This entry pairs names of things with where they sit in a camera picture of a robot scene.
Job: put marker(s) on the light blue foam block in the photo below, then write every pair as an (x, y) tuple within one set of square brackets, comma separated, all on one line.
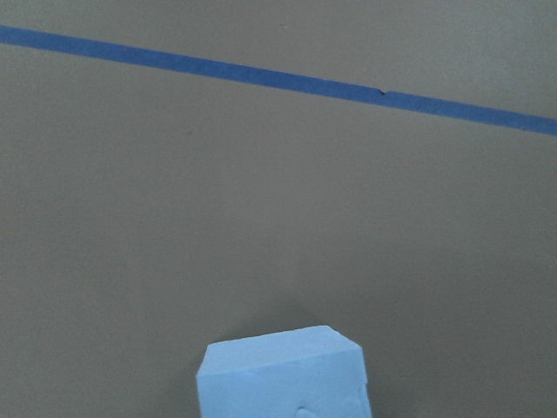
[(307, 372)]

